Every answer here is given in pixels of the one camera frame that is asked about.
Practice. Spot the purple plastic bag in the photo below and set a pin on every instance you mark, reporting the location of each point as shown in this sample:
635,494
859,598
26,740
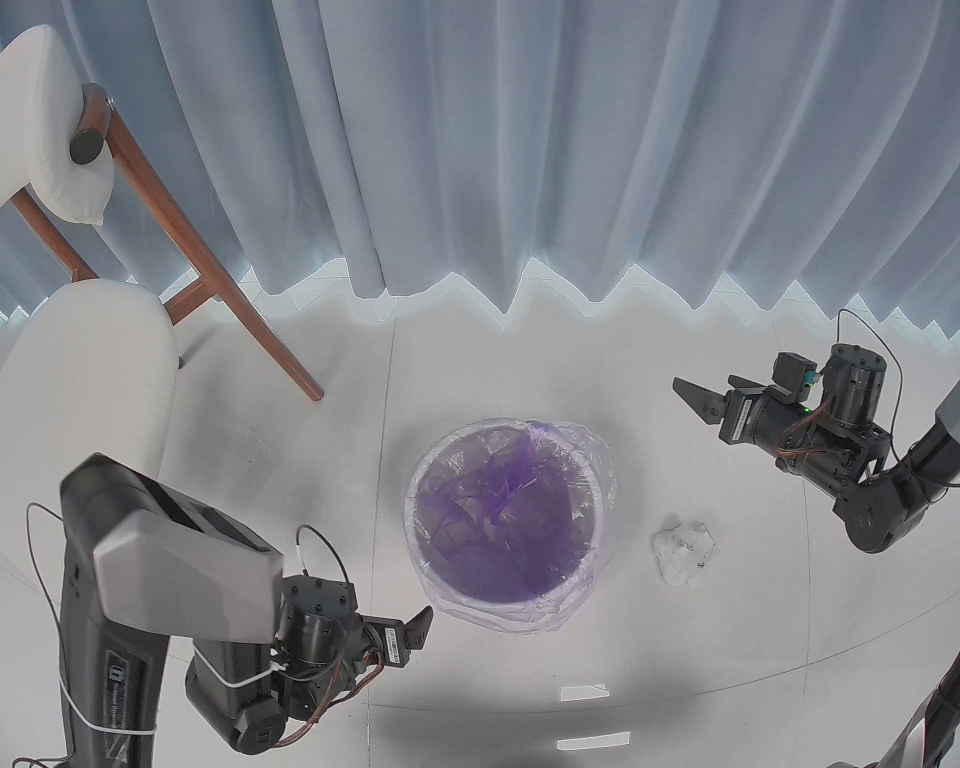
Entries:
502,540

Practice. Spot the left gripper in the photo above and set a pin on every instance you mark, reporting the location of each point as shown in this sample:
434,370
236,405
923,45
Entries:
390,645

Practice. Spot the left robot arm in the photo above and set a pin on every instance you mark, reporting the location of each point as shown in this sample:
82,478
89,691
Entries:
172,570

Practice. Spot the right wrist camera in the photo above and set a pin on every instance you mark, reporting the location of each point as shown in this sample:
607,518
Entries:
791,371

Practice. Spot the white cushioned wooden chair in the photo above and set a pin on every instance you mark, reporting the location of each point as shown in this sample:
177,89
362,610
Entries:
82,390

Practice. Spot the pale blue curtain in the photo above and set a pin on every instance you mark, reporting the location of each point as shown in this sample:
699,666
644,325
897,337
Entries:
525,112

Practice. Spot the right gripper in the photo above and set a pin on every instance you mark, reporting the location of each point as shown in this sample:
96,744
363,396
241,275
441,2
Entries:
765,424

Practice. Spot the white trash bin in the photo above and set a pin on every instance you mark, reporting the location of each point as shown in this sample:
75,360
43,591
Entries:
480,431

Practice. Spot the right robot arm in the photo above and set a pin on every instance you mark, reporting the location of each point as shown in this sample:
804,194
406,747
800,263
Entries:
877,510

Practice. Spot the crumpled white paper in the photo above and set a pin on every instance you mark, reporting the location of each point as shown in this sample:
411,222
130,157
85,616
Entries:
684,555

